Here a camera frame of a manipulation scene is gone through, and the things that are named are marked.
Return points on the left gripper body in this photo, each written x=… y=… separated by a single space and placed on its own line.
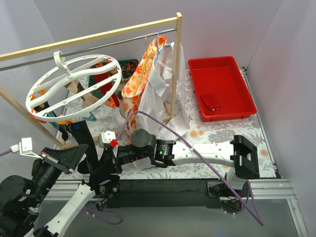
x=55 y=162

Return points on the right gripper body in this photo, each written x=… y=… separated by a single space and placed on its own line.
x=108 y=161

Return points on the teal clothes clip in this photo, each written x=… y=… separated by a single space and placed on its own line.
x=91 y=117

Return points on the red sock front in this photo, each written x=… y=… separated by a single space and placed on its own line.
x=210 y=102

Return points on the red sock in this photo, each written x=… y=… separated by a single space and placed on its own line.
x=210 y=102
x=94 y=79

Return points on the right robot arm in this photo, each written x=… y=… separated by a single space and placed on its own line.
x=239 y=154

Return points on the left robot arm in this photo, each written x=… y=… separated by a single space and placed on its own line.
x=21 y=198

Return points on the white round clip hanger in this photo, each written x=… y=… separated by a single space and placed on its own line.
x=65 y=72

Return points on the white shirt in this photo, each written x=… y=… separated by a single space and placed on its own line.
x=157 y=90

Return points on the floral table mat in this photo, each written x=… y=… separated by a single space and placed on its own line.
x=199 y=133

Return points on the orange floral dress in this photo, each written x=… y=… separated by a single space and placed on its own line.
x=132 y=92

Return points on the beige brown striped sock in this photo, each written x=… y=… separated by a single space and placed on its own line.
x=75 y=87

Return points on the red sock rear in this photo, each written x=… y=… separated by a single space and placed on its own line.
x=94 y=79

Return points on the black base bar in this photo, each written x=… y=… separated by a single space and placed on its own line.
x=164 y=193

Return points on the green compartment box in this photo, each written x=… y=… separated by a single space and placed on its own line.
x=128 y=68

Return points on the red plastic tray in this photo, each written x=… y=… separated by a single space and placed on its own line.
x=221 y=77

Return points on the wooden clothes rack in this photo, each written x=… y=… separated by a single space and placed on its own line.
x=177 y=21

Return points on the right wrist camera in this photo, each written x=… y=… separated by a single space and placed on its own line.
x=108 y=138

